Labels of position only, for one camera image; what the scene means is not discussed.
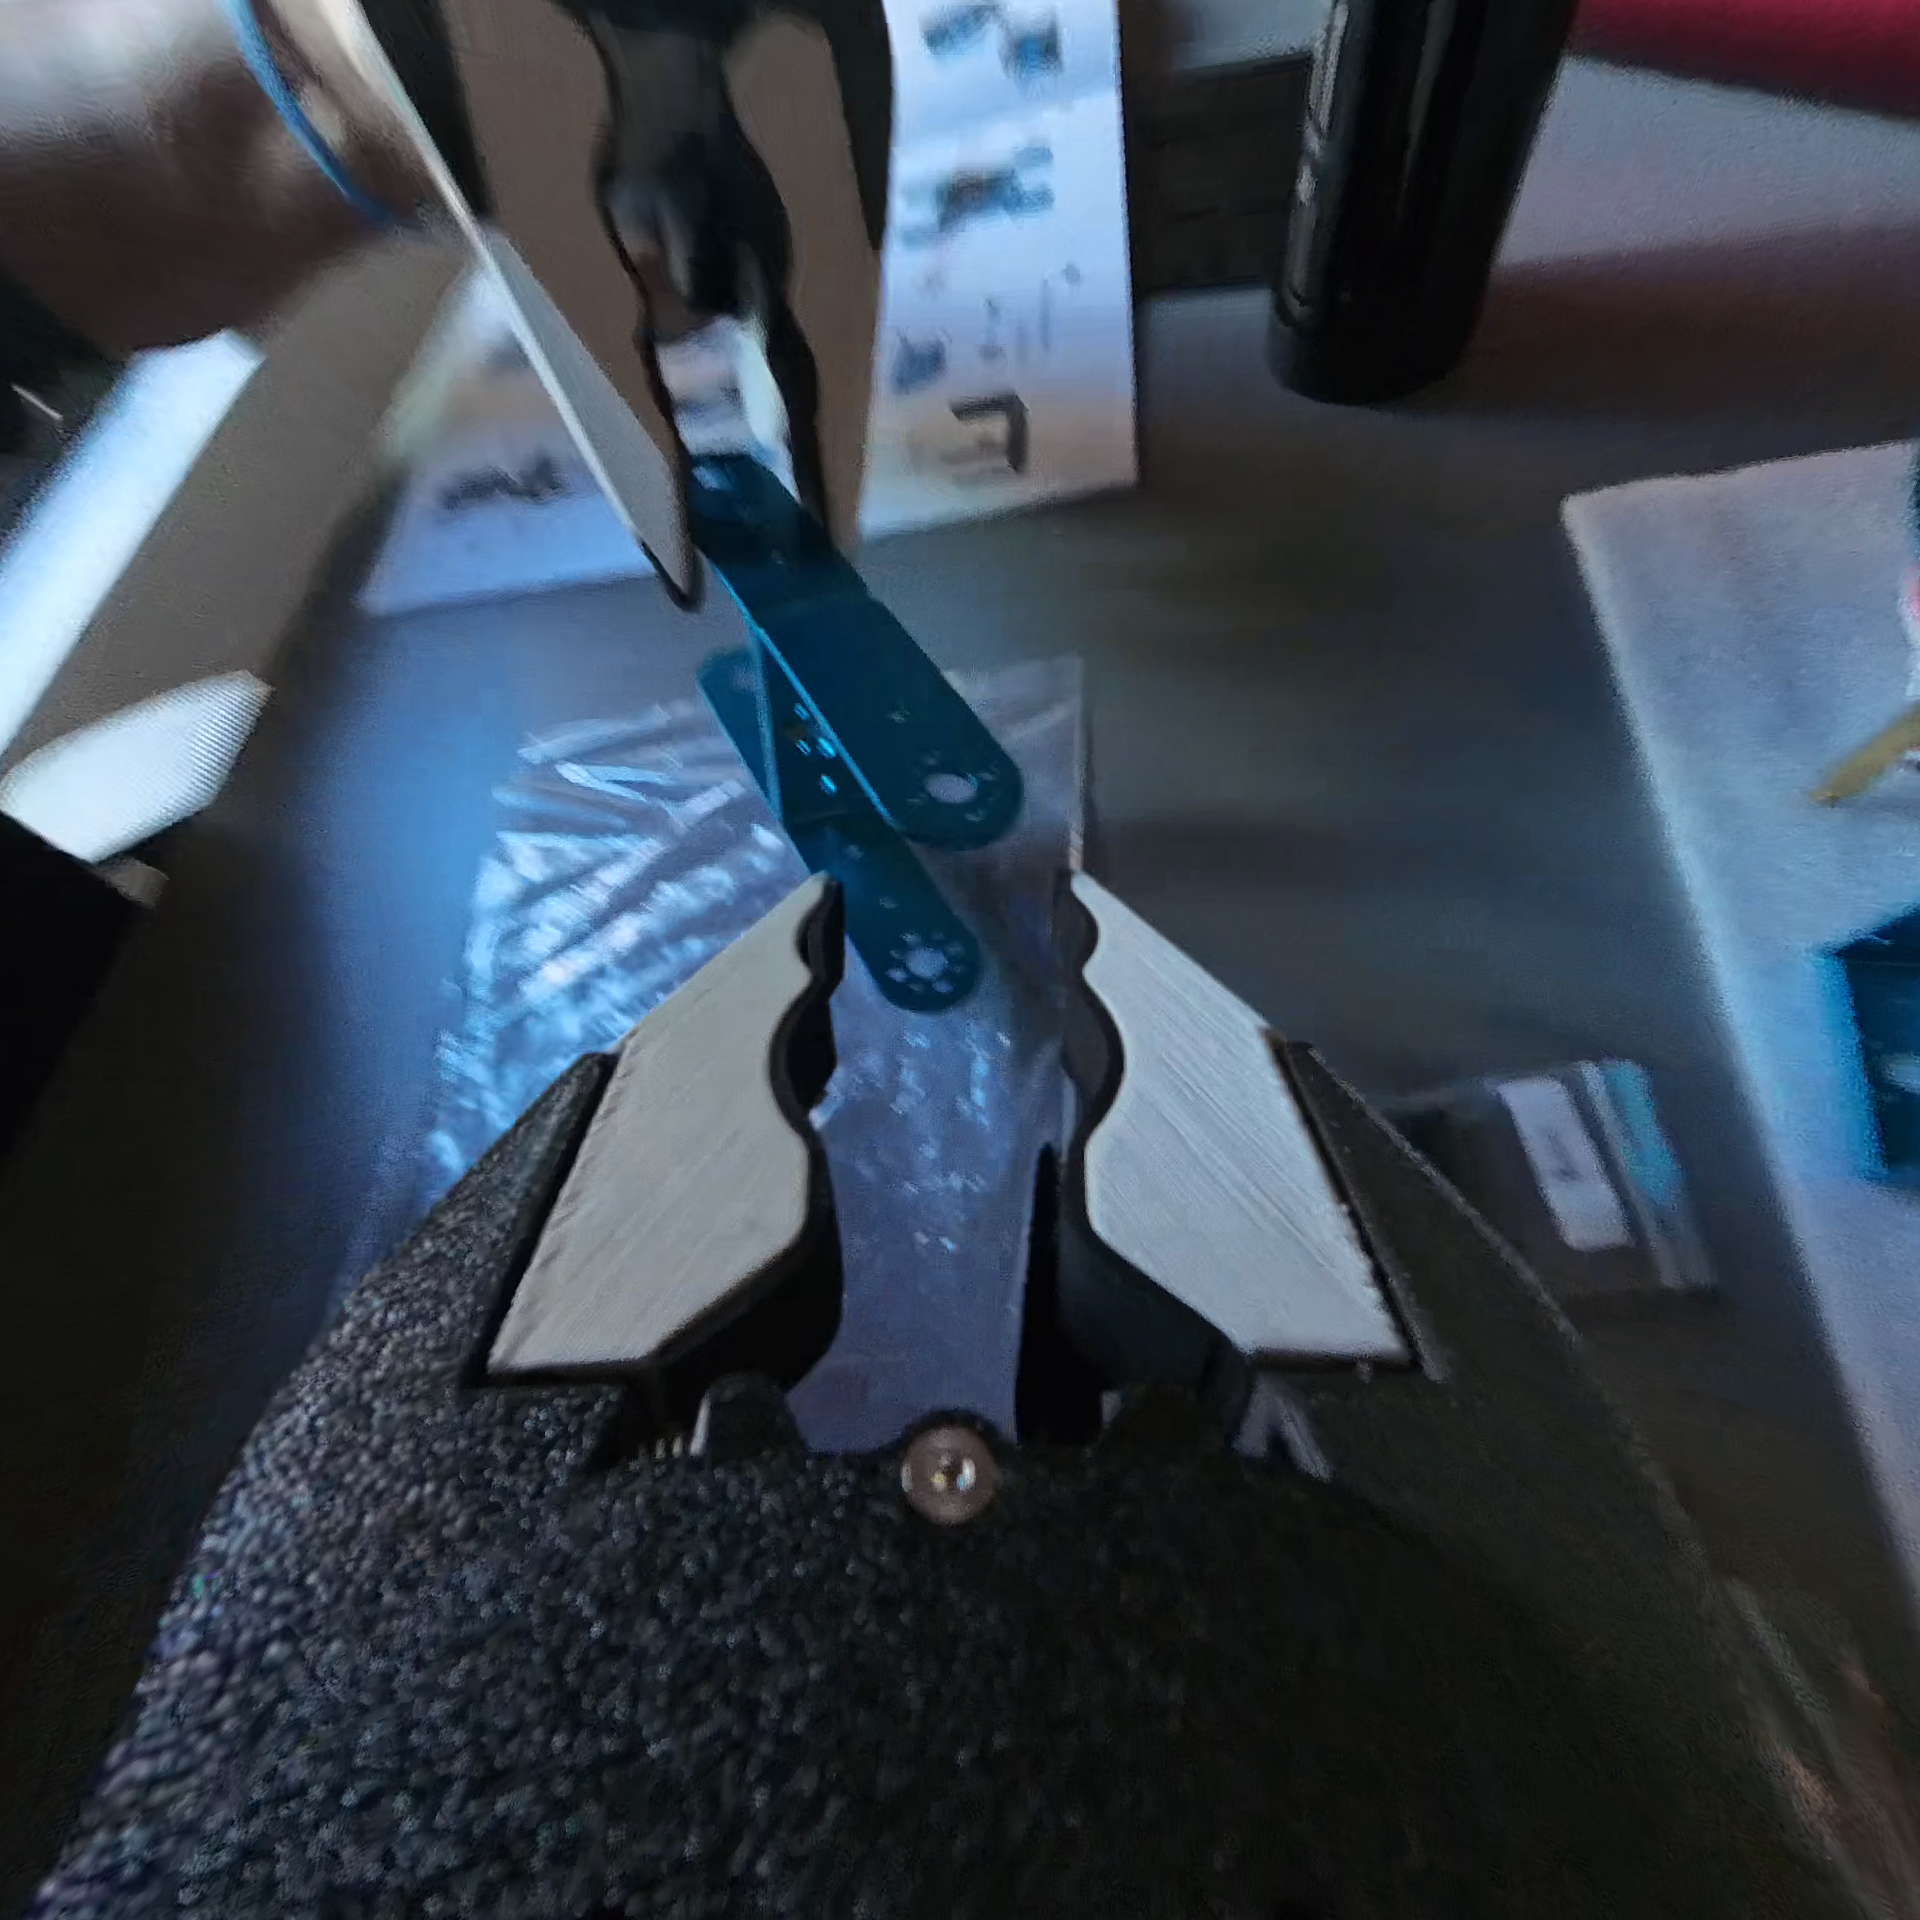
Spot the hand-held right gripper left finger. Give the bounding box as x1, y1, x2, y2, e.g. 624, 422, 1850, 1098
486, 872, 852, 1383

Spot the black cylindrical screwdriver set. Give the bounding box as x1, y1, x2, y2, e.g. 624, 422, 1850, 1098
1265, 0, 1574, 407

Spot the white foam sheet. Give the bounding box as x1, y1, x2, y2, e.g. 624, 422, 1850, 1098
1560, 438, 1920, 1449

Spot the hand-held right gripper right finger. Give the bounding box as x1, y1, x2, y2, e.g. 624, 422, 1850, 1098
1050, 870, 1417, 1368

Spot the group of small zip bags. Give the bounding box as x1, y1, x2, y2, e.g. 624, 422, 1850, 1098
1388, 1054, 1722, 1304

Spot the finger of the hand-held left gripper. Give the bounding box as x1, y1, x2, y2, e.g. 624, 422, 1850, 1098
724, 0, 890, 552
351, 0, 712, 612

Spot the blue wristband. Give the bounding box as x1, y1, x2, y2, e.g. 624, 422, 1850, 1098
239, 0, 404, 239

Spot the blue long U bracket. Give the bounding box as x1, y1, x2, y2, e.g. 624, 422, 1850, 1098
1812, 911, 1920, 1190

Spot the blue H-shaped metal bracket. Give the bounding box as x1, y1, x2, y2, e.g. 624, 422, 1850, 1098
689, 449, 1028, 1016

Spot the brown cardboard box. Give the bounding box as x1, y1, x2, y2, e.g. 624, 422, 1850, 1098
0, 237, 471, 876

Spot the red metal cylinder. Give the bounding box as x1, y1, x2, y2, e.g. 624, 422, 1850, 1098
1574, 0, 1920, 109

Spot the clear plastic bag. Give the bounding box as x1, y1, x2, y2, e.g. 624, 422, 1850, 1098
423, 648, 1092, 1460

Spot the black desk cable cover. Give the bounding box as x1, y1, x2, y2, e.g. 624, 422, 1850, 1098
1126, 56, 1328, 309

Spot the white instruction booklet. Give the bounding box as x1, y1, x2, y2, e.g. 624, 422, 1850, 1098
358, 0, 1144, 620

